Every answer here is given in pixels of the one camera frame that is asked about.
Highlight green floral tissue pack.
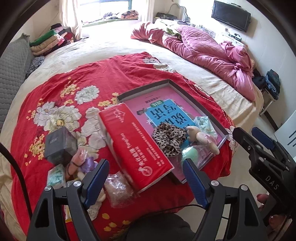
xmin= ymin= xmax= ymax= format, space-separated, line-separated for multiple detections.
xmin=194 ymin=116 xmax=218 ymax=140

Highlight green soft ball in bag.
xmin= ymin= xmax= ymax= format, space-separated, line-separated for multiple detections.
xmin=181 ymin=146 xmax=201 ymax=163

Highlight person's right hand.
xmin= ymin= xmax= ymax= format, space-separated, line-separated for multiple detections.
xmin=256 ymin=194 xmax=291 ymax=238

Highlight plush doll with purple bow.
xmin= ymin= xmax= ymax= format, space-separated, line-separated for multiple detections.
xmin=65 ymin=147 xmax=98 ymax=181

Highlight white floral cloth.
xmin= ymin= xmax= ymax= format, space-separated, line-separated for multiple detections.
xmin=64 ymin=189 xmax=106 ymax=223

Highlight clear bag of beige item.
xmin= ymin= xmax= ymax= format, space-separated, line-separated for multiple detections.
xmin=104 ymin=171 xmax=136 ymax=208

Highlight cream plush toy in bag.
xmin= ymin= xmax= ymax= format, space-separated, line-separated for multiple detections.
xmin=186 ymin=126 xmax=220 ymax=155

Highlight dark blue cube box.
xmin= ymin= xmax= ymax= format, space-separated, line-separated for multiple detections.
xmin=44 ymin=126 xmax=78 ymax=167

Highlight red and white box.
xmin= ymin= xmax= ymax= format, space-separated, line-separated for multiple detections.
xmin=98 ymin=103 xmax=174 ymax=193

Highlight leopard print scrunchie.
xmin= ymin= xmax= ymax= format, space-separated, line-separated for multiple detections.
xmin=152 ymin=122 xmax=187 ymax=158

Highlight beige bed sheet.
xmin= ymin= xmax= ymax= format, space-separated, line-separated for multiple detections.
xmin=1 ymin=37 xmax=263 ymax=240

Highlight red floral blanket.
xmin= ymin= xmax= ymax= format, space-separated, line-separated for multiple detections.
xmin=11 ymin=52 xmax=233 ymax=240

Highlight dark clothes on chair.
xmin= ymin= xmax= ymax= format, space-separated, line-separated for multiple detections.
xmin=252 ymin=69 xmax=281 ymax=100

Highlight pink quilted duvet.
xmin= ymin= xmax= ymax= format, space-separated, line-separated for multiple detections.
xmin=131 ymin=22 xmax=255 ymax=102

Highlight grey quilted headboard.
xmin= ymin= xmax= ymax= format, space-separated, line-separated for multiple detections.
xmin=0 ymin=34 xmax=34 ymax=126

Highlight stack of folded clothes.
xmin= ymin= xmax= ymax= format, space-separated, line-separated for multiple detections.
xmin=30 ymin=23 xmax=75 ymax=57

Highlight white window curtain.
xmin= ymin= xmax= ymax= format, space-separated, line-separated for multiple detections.
xmin=59 ymin=0 xmax=83 ymax=41

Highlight black cable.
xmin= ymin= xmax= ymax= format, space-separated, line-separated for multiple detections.
xmin=0 ymin=142 xmax=33 ymax=220

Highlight black wall television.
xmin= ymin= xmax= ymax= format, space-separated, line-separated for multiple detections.
xmin=211 ymin=1 xmax=251 ymax=33

